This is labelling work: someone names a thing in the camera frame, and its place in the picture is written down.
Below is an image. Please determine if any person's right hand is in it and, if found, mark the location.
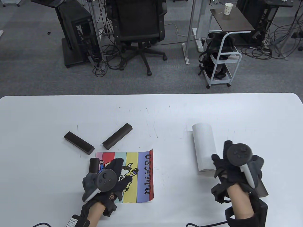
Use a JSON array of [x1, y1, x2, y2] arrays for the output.
[[211, 140, 264, 204]]

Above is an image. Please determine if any person's left hand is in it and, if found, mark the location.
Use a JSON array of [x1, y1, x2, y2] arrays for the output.
[[82, 158, 133, 217]]

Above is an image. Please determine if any striped cartoon poster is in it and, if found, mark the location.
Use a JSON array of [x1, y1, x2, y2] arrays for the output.
[[95, 148, 155, 204]]

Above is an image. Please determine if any dark bar paperweight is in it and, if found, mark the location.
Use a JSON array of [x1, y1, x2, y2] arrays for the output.
[[64, 131, 95, 155], [257, 182, 269, 198], [89, 158, 100, 175], [102, 123, 133, 150]]

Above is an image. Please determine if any green leaf print poster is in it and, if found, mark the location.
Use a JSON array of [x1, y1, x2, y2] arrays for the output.
[[192, 123, 218, 176]]

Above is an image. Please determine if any person's right forearm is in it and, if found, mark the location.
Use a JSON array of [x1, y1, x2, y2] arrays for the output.
[[227, 186, 254, 219]]

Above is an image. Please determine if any person's left forearm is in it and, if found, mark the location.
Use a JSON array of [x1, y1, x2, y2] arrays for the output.
[[89, 203, 106, 227]]

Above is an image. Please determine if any grey handheld controller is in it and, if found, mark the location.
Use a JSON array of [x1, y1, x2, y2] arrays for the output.
[[227, 144, 256, 189], [82, 169, 118, 202]]

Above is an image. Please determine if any black labelled wrist box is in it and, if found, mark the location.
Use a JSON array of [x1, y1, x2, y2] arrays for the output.
[[69, 215, 90, 227]]

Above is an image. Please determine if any white rolling cart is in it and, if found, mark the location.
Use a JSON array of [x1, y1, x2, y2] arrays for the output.
[[199, 31, 242, 89]]

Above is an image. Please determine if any black bag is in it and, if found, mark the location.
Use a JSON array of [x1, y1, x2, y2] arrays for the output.
[[198, 32, 237, 79]]

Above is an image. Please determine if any white desk leg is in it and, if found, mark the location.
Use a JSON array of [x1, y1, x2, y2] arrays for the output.
[[182, 0, 197, 65], [192, 0, 210, 53]]

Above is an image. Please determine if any black computer tower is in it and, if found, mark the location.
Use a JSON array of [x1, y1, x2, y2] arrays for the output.
[[237, 0, 278, 45], [56, 1, 102, 69]]

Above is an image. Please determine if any brown side table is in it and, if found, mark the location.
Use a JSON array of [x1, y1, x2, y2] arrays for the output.
[[208, 8, 255, 33]]

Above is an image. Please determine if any grey desk leg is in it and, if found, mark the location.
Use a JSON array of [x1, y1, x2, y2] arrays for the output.
[[88, 0, 106, 70]]

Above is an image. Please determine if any black office chair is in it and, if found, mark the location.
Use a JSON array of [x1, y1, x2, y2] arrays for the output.
[[106, 0, 168, 76]]

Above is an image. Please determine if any tangle of black floor cables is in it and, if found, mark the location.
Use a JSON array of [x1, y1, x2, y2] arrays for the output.
[[240, 14, 303, 61], [91, 0, 125, 77]]

